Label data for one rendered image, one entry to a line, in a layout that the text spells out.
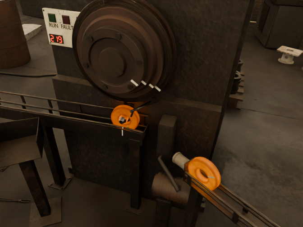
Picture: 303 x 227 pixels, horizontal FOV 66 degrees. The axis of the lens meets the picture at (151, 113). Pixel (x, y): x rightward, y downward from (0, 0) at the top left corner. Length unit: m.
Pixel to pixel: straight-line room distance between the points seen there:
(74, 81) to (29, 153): 0.45
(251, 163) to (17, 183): 1.92
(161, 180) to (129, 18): 0.79
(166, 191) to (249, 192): 0.94
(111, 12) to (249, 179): 1.66
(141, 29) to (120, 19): 0.09
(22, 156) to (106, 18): 0.83
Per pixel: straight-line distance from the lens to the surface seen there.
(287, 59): 4.62
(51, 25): 1.37
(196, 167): 1.07
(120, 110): 1.22
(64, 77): 1.46
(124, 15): 0.97
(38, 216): 1.87
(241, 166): 2.20
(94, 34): 0.98
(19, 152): 1.43
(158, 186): 1.25
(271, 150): 2.49
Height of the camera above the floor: 1.51
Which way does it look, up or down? 35 degrees down
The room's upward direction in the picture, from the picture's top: 3 degrees clockwise
